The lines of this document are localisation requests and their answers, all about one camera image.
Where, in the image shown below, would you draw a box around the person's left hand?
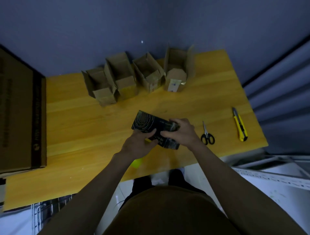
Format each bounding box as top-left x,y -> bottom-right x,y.
116,128 -> 160,161

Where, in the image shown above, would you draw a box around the person's right hand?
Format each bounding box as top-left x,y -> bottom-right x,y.
160,118 -> 204,152

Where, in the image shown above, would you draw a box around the yellow tape roll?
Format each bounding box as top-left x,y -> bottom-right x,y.
130,138 -> 152,169

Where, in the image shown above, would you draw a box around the black cardboard box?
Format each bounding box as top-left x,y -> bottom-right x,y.
131,110 -> 181,150

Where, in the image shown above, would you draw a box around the black handled scissors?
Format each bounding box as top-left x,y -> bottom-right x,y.
200,120 -> 215,146

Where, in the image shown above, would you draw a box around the brown box with white label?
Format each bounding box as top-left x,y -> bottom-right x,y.
163,43 -> 196,93

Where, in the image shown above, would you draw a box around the small carton red label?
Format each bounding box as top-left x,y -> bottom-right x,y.
132,52 -> 166,94

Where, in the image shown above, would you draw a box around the small carton yellow tape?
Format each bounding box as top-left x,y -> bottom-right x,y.
104,52 -> 139,101

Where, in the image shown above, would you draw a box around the person's right forearm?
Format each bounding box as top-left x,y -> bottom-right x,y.
191,143 -> 308,235

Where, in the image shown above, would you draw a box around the person's left forearm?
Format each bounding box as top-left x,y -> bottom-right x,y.
36,151 -> 134,235

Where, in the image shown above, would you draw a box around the person's black trousers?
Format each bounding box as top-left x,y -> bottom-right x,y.
119,169 -> 206,211

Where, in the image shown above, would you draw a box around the person's brown shirt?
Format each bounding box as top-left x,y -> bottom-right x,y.
103,185 -> 239,235

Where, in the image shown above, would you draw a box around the yellow utility knife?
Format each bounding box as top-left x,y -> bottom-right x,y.
232,107 -> 248,142

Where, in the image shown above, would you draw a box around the white metal rack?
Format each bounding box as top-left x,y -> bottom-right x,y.
230,154 -> 310,230

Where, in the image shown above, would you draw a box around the grey pleated curtain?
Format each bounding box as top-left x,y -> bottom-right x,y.
242,35 -> 310,155

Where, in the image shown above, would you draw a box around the large flat brown carton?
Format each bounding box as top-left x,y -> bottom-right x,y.
0,45 -> 47,175

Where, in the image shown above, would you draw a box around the metal wire cart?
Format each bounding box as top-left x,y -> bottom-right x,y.
31,193 -> 73,235

